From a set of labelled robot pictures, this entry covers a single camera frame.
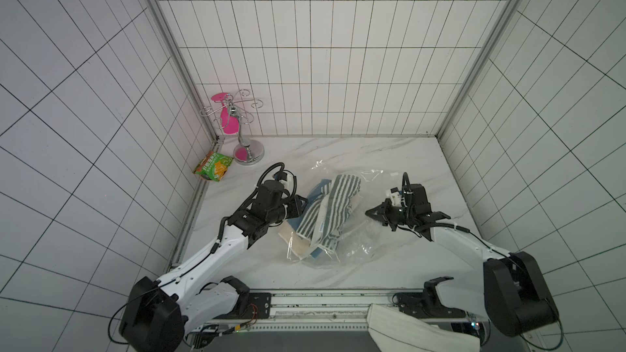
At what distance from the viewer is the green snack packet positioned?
39.2 inches

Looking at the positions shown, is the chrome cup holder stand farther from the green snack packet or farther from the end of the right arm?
the end of the right arm

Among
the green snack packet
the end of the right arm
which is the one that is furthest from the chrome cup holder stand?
the end of the right arm
